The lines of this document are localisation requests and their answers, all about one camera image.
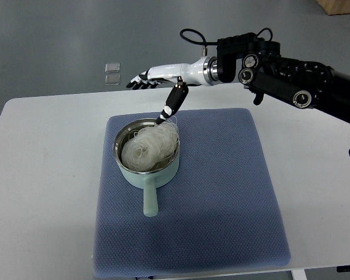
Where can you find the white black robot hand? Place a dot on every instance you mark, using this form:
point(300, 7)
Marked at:
point(203, 72)

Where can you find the white vermicelli nest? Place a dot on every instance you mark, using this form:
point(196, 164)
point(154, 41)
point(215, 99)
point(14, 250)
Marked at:
point(148, 147)

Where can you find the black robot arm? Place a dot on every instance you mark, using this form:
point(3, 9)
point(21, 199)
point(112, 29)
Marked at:
point(257, 63)

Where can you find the mint green steel pot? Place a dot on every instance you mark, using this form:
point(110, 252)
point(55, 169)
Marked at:
point(148, 181)

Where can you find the upper floor metal plate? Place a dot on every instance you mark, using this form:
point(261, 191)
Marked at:
point(112, 67)

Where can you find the blue textured mat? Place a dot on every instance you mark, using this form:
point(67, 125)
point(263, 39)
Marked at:
point(218, 212)

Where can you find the wooden box corner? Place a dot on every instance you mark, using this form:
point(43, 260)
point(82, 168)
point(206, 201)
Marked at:
point(335, 7)

